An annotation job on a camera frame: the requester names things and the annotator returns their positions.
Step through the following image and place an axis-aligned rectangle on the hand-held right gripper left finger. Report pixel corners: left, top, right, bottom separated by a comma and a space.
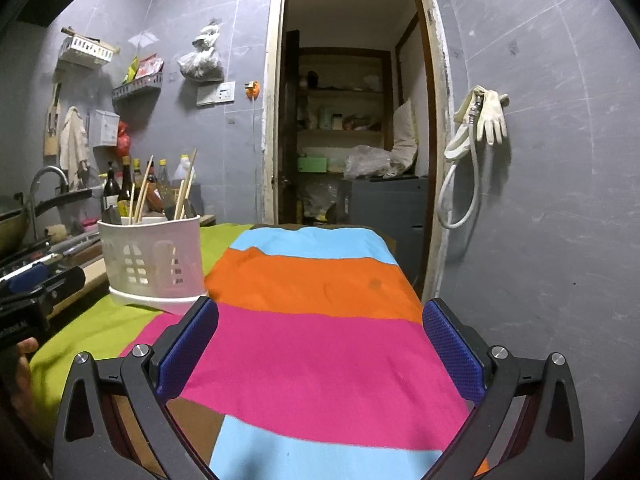
52, 296, 221, 480

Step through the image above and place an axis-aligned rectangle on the wall switch panel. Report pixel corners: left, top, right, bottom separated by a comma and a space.
196, 81, 236, 107

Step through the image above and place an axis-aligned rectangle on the metal wall shelf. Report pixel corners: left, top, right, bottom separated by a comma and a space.
111, 72, 165, 102

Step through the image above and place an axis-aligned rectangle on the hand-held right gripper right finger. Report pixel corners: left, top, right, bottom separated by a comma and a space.
422, 297, 586, 480

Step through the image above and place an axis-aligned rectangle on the grey cabinet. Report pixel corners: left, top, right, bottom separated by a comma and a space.
337, 175, 430, 286

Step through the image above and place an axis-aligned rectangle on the crumpled clear plastic bag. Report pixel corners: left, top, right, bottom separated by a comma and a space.
344, 145, 401, 179

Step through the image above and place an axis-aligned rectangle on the person's left hand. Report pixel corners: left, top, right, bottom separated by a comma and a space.
7, 336, 41, 411

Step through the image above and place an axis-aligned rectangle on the metal kitchen faucet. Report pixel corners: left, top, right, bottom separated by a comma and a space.
29, 166, 70, 241

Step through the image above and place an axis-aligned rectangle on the worn wooden door frame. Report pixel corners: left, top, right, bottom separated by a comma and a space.
261, 0, 453, 301

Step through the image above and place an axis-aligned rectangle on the colourful striped blanket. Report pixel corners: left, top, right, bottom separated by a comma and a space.
30, 224, 488, 480

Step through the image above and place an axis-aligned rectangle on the white wall basket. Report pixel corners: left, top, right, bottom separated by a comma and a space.
59, 27, 121, 67

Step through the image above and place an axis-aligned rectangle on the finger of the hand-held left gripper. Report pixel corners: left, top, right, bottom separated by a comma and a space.
0, 261, 51, 295
37, 266, 86, 311

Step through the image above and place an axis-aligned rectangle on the white plastic utensil basket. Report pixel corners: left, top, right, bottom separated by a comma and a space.
97, 215, 210, 313

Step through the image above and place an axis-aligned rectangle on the dark wine bottle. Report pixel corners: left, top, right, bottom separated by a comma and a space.
102, 161, 121, 211

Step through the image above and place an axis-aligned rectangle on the hanging beige towel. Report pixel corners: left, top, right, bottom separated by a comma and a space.
59, 106, 91, 186

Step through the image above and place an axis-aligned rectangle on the hanging clear plastic bag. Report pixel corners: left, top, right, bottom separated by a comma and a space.
177, 19, 224, 82

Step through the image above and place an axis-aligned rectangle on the cream rubber glove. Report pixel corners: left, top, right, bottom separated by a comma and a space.
445, 86, 486, 161
477, 89, 510, 147

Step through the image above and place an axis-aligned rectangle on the beige pillow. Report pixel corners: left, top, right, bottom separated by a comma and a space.
391, 99, 418, 163

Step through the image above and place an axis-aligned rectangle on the pile of wooden chopsticks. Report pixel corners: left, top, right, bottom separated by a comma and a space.
129, 149, 198, 226

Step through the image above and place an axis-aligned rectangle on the yellow label soy sauce bottle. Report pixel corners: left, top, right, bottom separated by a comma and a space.
119, 156, 135, 218

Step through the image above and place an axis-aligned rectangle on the wooden shelf unit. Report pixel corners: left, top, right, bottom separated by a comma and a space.
295, 47, 393, 181

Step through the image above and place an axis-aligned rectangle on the hanging wooden board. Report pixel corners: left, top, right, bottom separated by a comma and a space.
44, 82, 63, 157

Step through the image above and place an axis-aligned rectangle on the red snack packet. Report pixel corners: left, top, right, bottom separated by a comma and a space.
134, 56, 165, 80

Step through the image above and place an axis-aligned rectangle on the black pan handle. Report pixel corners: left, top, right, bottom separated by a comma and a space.
37, 187, 93, 211

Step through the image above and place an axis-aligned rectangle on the large cooking oil jug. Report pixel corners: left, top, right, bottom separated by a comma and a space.
172, 154, 203, 216

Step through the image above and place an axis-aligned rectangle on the dark metal wok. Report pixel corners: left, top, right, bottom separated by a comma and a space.
0, 192, 31, 256

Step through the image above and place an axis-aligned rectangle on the white shower hose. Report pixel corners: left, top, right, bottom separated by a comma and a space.
437, 105, 482, 229

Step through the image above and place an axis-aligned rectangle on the white wall box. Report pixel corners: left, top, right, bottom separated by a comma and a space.
92, 109, 121, 148

